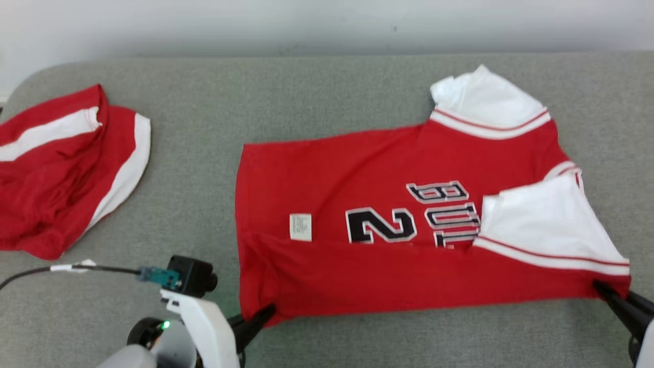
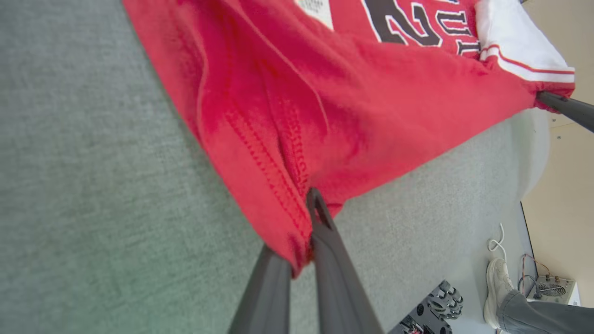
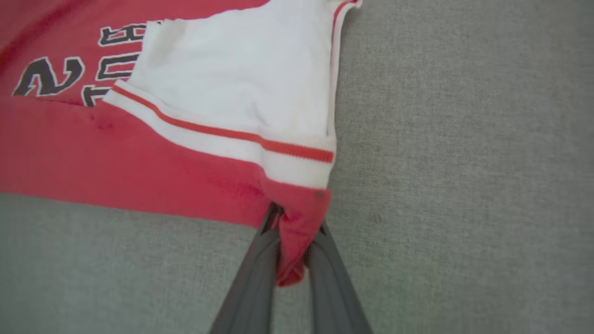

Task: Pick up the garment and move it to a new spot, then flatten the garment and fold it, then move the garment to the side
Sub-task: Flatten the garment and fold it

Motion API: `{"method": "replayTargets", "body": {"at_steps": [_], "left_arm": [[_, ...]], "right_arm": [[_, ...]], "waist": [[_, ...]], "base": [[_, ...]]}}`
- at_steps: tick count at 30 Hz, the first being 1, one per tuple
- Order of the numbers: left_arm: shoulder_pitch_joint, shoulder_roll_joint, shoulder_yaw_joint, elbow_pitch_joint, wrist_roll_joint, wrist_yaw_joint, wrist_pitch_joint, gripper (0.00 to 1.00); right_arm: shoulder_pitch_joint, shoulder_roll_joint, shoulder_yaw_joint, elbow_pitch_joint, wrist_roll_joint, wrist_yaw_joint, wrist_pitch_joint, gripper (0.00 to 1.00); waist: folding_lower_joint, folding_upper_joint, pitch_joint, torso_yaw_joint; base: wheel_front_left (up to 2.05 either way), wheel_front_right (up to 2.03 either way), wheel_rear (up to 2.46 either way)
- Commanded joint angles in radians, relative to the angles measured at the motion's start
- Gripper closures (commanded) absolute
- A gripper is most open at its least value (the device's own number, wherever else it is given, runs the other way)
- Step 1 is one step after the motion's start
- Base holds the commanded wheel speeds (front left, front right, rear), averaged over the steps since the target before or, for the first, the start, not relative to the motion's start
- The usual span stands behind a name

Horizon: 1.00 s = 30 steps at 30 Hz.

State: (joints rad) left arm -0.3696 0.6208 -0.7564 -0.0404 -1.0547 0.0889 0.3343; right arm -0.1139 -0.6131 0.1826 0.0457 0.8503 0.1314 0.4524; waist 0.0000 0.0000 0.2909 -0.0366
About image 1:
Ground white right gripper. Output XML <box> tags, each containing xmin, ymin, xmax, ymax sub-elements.
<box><xmin>594</xmin><ymin>282</ymin><xmax>654</xmax><ymax>368</ymax></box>

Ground red shorts with white stripes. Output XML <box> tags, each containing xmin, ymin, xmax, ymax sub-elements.
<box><xmin>0</xmin><ymin>84</ymin><xmax>152</xmax><ymax>260</ymax></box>

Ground thin black camera cable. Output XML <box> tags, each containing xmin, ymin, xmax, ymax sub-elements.
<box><xmin>0</xmin><ymin>260</ymin><xmax>141</xmax><ymax>292</ymax></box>

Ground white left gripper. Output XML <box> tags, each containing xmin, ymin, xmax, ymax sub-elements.
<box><xmin>161</xmin><ymin>289</ymin><xmax>276</xmax><ymax>368</ymax></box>

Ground grey fabric sofa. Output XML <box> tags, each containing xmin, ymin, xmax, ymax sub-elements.
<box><xmin>0</xmin><ymin>51</ymin><xmax>654</xmax><ymax>368</ymax></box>

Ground red and white basketball jersey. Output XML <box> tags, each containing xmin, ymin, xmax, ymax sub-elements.
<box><xmin>235</xmin><ymin>64</ymin><xmax>632</xmax><ymax>328</ymax></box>

